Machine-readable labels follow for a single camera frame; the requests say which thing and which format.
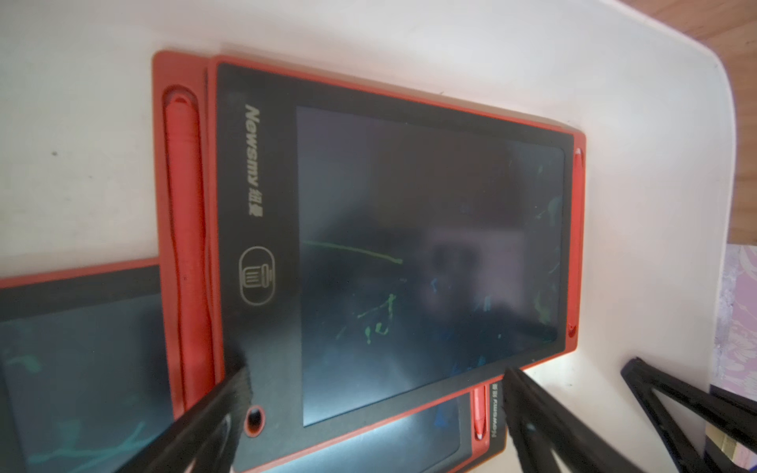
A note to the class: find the red black Newsmy tablet lower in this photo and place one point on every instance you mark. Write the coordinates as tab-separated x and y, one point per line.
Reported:
85	385

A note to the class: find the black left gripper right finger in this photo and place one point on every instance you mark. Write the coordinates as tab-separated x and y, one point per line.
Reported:
545	433

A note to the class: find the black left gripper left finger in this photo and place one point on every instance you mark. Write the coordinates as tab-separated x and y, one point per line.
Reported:
203	439

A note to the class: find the red black newsmy tablet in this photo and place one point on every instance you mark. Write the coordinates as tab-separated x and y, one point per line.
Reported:
369	254
85	385

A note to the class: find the red stylus pen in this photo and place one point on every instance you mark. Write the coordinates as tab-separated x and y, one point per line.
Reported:
188	235

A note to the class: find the red black Newsmy tablet top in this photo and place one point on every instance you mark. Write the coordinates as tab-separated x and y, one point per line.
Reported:
369	254

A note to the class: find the white plastic storage box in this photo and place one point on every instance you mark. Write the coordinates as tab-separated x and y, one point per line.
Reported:
77	173

